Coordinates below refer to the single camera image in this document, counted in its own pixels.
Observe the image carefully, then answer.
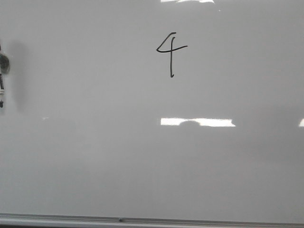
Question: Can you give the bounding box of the white whiteboard with aluminium frame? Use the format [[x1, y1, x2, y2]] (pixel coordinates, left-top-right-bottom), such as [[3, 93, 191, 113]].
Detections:
[[0, 0, 304, 228]]

